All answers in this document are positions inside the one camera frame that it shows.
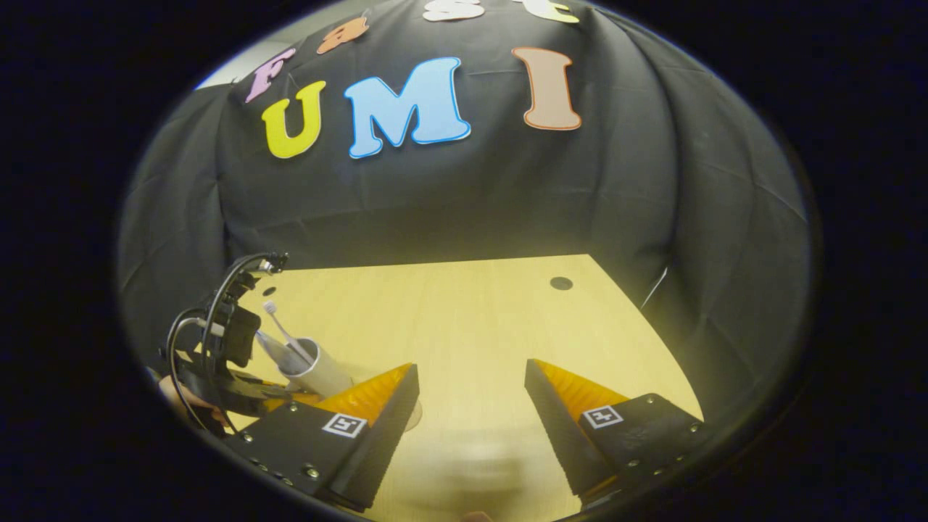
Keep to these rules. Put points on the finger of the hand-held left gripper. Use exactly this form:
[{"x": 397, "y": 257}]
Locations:
[{"x": 293, "y": 399}]

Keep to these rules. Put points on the pink white toothbrush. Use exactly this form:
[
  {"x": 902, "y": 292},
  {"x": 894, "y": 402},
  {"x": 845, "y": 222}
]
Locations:
[{"x": 283, "y": 330}]

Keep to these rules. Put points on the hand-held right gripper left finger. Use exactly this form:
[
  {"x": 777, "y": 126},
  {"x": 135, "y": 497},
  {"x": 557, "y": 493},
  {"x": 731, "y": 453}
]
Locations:
[{"x": 377, "y": 442}]

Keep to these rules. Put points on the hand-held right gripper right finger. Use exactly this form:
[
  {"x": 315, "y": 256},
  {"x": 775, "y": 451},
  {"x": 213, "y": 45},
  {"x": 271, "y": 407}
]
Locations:
[{"x": 562, "y": 435}]

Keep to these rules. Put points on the white toothpaste tube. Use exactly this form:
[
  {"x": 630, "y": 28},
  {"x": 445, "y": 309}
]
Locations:
[{"x": 272, "y": 348}]

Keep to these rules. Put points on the light wooden desktop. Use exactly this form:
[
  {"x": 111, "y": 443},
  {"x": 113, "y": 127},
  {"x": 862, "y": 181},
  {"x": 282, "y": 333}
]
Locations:
[{"x": 471, "y": 326}]

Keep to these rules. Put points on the black backdrop cloth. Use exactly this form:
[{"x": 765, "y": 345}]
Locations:
[{"x": 464, "y": 196}]

